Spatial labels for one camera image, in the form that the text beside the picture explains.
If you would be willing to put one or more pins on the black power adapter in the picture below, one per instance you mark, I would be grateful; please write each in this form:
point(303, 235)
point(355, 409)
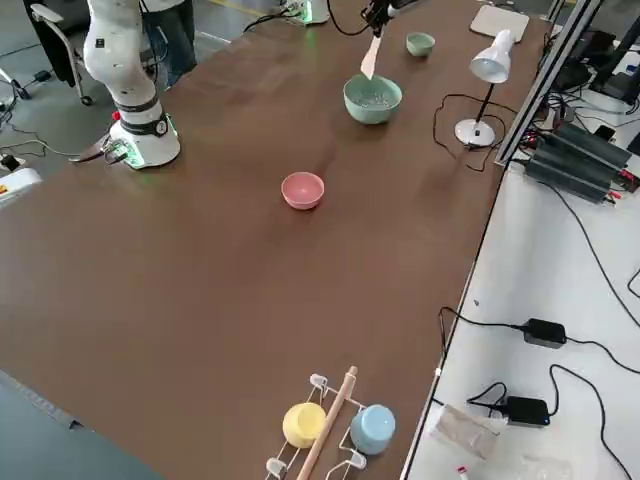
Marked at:
point(545, 333)
point(527, 411)

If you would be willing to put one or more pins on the person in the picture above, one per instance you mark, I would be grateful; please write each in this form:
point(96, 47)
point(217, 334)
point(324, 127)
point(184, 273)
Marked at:
point(175, 40)

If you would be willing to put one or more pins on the yellow cup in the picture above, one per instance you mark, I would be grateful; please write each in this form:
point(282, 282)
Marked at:
point(302, 425)

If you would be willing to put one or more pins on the black monitor stand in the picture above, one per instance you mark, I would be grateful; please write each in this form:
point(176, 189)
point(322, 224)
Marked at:
point(617, 87)

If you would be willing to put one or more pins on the aluminium frame post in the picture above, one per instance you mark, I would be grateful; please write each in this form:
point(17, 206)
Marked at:
point(532, 100)

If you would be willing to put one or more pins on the pink bowl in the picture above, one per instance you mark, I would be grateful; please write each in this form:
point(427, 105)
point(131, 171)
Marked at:
point(300, 200)

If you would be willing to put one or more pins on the black office chair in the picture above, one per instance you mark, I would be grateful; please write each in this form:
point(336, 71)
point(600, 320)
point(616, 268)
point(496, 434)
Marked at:
point(55, 55)

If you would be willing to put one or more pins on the clear plastic bag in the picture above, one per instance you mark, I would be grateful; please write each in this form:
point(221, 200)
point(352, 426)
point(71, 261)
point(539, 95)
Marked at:
point(465, 430)

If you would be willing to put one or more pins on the white desk lamp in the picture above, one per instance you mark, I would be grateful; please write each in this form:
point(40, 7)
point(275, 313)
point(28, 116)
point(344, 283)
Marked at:
point(492, 60)

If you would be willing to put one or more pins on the black power supply box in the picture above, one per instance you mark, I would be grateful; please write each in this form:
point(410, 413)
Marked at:
point(590, 145)
point(565, 172)

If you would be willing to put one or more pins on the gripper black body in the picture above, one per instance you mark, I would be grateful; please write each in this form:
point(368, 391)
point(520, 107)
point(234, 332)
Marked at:
point(387, 7)

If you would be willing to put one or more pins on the large green bowl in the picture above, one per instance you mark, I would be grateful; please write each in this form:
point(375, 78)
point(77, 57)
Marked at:
point(370, 116)

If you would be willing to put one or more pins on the black phone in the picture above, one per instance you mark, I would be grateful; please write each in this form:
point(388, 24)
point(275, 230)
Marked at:
point(605, 133)

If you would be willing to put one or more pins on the blue cup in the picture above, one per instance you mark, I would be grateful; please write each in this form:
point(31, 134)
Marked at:
point(372, 430)

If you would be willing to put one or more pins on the small green bowl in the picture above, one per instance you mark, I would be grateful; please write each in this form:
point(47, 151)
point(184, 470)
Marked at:
point(419, 49)

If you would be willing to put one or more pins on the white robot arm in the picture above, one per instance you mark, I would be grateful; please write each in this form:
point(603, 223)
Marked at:
point(130, 90)
point(315, 10)

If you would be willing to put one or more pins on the white board grey rim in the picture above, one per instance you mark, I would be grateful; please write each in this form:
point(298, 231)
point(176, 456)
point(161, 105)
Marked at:
point(500, 22)

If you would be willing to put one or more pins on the wooden rod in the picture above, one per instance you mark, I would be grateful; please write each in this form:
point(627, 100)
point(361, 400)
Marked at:
point(330, 415)

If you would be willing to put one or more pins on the clear beads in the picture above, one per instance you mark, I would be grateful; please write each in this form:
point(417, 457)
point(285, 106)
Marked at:
point(372, 100)

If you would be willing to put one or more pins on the white control box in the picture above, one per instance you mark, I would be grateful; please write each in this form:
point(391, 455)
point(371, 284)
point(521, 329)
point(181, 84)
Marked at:
point(17, 185)

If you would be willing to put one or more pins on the white power strip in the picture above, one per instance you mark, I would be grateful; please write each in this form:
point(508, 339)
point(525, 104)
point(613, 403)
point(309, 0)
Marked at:
point(10, 161)

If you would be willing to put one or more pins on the cream spoon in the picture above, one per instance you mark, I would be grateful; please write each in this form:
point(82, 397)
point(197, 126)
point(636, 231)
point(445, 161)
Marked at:
point(371, 57)

